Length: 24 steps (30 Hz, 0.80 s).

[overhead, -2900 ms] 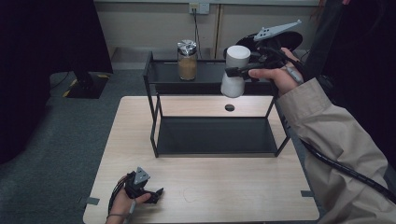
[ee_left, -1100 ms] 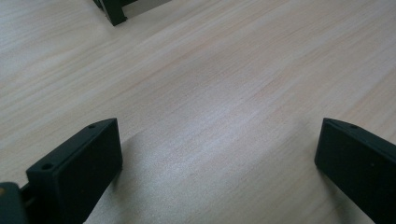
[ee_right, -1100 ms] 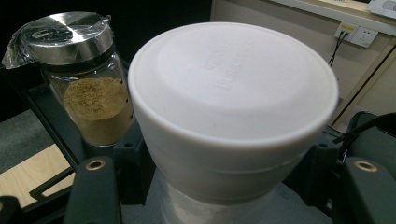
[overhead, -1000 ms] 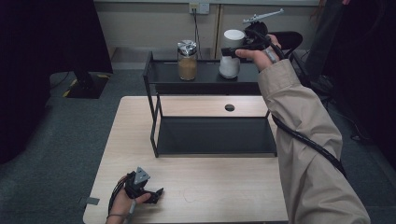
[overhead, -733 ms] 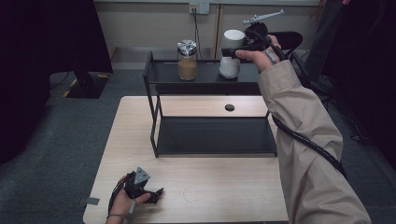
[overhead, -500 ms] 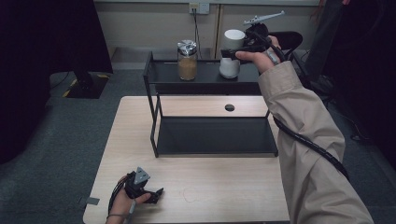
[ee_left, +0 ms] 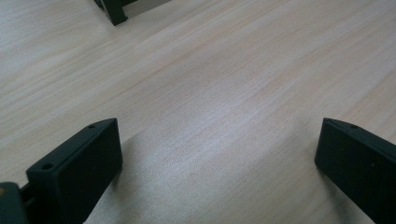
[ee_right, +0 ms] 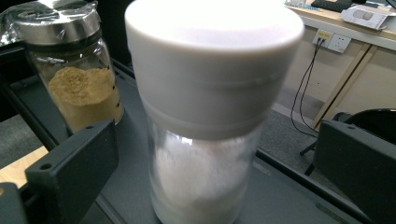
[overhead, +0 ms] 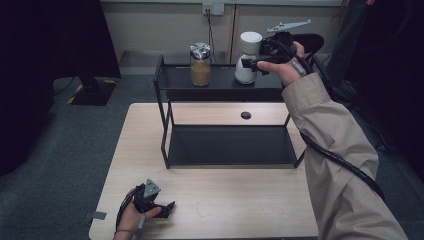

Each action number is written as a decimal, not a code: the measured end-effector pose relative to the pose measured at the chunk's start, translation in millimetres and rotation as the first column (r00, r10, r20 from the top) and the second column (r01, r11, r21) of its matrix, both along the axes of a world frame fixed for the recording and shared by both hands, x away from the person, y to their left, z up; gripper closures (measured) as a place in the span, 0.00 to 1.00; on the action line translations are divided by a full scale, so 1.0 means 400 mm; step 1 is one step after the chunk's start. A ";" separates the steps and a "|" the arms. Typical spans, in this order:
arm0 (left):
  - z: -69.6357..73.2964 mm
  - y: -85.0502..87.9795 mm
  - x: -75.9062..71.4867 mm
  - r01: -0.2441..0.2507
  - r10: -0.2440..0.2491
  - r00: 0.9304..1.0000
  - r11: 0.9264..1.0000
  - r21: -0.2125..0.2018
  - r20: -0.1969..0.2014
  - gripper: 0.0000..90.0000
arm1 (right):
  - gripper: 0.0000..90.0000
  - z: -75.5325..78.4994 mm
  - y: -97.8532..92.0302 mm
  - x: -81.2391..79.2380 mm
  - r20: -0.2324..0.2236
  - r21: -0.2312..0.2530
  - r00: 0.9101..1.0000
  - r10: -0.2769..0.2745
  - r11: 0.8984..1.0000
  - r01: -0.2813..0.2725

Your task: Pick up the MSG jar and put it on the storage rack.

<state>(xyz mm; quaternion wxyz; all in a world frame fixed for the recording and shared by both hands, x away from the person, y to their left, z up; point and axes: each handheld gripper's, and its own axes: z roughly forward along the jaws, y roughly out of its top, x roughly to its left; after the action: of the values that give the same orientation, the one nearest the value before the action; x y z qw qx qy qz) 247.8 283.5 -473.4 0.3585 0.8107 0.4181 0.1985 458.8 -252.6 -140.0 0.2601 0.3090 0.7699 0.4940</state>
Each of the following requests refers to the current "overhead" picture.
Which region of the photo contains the black metal two-tier rack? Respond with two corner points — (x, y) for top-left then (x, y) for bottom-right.
(152, 54), (306, 170)

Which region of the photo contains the white jar with white lid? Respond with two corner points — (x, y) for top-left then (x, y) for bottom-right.
(234, 31), (263, 85)

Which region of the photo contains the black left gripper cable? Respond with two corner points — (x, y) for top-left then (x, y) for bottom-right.
(114, 192), (136, 232)

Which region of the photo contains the person's left hand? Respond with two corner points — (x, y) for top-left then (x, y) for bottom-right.
(114, 188), (163, 236)

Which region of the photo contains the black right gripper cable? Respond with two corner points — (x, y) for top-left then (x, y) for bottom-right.
(283, 39), (386, 202)

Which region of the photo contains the person's right hand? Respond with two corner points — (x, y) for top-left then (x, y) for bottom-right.
(256, 40), (313, 88)

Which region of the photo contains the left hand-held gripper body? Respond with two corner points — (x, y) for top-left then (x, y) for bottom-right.
(133, 178), (165, 218)

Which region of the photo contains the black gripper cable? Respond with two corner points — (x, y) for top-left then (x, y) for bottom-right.
(283, 39), (386, 202)
(114, 192), (136, 232)

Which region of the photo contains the glass jar with silver lid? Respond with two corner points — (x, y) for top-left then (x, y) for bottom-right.
(189, 42), (213, 88)

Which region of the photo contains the black round chair seat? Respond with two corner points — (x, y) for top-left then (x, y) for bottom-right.
(293, 33), (325, 57)

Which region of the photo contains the grey tape piece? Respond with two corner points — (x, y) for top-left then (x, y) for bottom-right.
(84, 210), (108, 221)

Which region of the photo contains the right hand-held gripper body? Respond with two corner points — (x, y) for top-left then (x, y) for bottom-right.
(259, 19), (313, 65)

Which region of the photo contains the black stand base striped tape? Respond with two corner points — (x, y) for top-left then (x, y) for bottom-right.
(67, 75), (118, 107)

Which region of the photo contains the white wall outlet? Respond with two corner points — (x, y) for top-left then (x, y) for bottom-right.
(202, 2), (225, 17)

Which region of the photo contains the black power cable with plug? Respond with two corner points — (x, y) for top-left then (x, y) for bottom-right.
(205, 7), (216, 64)

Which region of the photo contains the black curtain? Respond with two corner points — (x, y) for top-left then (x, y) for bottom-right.
(0, 0), (122, 177)

